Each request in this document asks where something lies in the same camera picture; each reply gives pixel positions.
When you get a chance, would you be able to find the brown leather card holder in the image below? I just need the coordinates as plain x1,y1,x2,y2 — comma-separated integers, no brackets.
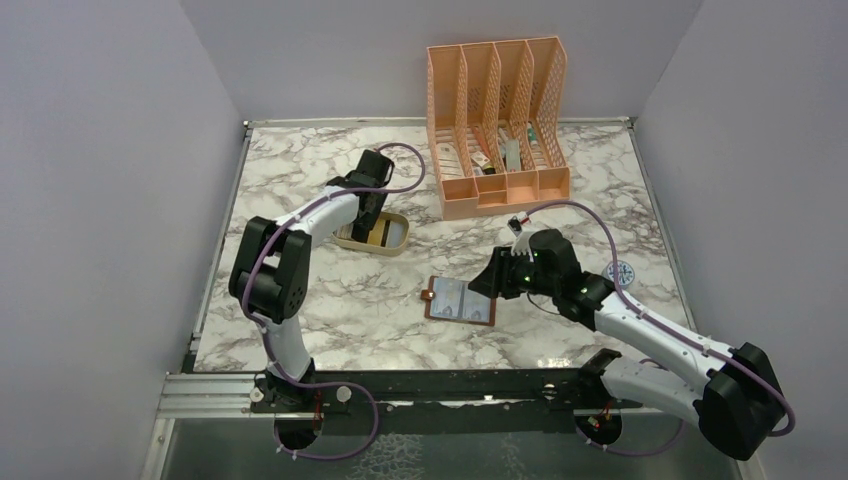
420,276,496,327

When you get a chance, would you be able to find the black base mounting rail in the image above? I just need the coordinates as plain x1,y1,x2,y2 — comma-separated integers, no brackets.
249,368,635,436

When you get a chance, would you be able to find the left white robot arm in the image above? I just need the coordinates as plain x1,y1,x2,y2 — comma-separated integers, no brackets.
228,149,395,411

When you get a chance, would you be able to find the orange plastic file organizer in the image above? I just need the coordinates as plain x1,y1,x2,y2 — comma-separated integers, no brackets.
426,36,571,220

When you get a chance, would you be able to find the green white tube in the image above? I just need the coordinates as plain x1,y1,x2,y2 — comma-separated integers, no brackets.
527,124,538,148

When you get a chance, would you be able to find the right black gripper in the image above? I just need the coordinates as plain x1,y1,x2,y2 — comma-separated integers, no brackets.
469,245,559,299

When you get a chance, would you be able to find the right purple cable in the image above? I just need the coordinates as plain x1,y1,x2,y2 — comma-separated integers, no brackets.
519,199,796,458

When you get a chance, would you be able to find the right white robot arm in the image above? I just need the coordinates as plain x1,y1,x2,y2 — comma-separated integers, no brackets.
469,229,788,460

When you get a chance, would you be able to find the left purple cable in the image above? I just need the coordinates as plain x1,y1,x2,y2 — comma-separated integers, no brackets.
241,142,427,463

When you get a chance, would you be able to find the small box in organizer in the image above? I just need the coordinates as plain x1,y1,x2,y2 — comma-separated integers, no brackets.
470,151,497,176

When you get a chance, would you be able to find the tan oval card tray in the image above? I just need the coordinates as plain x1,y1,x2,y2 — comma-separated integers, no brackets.
331,212,410,257

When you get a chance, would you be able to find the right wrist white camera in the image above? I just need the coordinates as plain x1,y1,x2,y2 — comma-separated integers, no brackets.
507,212,535,256

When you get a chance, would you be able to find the purple cable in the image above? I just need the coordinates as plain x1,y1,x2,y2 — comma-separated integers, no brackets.
241,142,427,463
519,199,796,458

